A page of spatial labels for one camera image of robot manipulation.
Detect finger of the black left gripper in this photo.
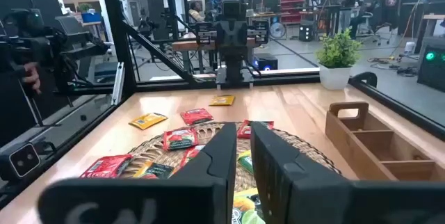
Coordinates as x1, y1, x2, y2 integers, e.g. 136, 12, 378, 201
250, 19, 270, 45
194, 22, 214, 47

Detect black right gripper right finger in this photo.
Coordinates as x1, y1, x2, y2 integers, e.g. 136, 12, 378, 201
250, 121, 445, 224

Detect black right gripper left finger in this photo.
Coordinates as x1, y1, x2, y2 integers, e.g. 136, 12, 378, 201
37, 122, 238, 224

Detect red tea packet with barcode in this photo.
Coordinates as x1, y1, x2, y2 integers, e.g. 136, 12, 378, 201
79, 153, 134, 179

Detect round floor fan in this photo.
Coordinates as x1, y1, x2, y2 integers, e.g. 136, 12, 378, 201
269, 21, 287, 40

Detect wooden workbench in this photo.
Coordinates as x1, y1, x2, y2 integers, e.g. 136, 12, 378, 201
171, 32, 260, 75

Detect black computer tower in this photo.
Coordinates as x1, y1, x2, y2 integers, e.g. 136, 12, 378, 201
252, 52, 279, 72

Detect red drawer shelf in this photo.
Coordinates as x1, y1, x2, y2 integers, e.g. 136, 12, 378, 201
279, 0, 307, 26

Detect black speaker box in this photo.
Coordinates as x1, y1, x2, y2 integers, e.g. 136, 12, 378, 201
298, 19, 316, 43

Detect round woven placemat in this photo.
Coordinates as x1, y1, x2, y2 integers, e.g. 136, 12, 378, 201
120, 121, 343, 192

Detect wooden organizer box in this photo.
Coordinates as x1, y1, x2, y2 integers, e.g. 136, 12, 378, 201
325, 101, 445, 183

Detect green plant in white pot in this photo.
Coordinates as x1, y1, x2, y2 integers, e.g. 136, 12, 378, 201
315, 28, 363, 91

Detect black office chair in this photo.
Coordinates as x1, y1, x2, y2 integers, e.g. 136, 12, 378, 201
356, 10, 385, 46

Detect blue storage bin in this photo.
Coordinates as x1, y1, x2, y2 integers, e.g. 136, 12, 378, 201
80, 10, 102, 24

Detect black device with green light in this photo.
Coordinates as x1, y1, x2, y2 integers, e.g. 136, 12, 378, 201
416, 37, 445, 93

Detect person's hand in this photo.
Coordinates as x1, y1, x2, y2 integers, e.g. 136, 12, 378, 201
21, 61, 42, 95

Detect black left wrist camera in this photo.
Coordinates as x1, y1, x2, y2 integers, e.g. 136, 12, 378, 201
220, 0, 246, 19

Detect black aluminium table frame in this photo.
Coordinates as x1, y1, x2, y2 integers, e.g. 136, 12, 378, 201
0, 0, 445, 211

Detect silver aluminium bracket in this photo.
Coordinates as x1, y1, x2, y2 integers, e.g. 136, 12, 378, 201
111, 61, 125, 106

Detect black arched bracket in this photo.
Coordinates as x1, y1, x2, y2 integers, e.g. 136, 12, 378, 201
350, 71, 379, 88

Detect black floor cables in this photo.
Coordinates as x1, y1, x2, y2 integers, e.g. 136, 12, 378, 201
367, 55, 418, 78

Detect small black table camera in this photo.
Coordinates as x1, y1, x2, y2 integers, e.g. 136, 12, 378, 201
0, 141, 42, 183

